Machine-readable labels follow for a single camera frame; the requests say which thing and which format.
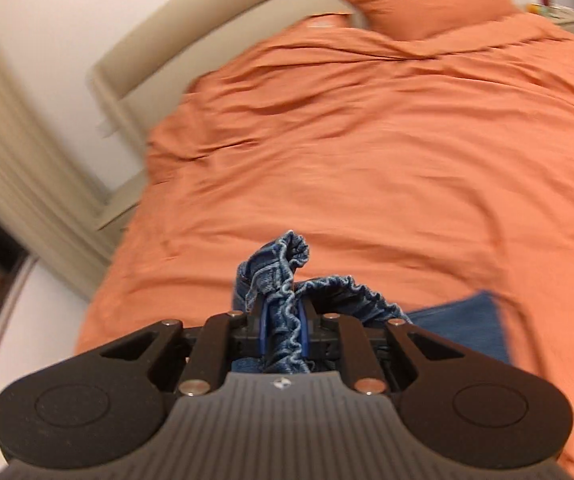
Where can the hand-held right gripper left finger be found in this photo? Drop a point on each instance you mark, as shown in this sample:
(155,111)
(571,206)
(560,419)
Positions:
(264,322)

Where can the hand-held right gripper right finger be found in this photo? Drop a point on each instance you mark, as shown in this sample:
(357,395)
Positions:
(301,325)

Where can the blue denim pants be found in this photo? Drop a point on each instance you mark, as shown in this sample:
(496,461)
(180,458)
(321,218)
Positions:
(277,260)

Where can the orange duvet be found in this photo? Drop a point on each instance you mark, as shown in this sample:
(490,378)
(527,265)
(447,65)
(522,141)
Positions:
(367,160)

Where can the orange embroidered pillow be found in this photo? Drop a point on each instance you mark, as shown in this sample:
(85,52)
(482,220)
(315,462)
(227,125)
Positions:
(324,21)
(417,0)

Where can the beige padded headboard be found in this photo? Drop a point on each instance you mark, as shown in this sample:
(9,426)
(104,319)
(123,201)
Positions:
(167,25)

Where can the beige pleated curtain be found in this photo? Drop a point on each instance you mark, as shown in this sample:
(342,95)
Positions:
(7,135)

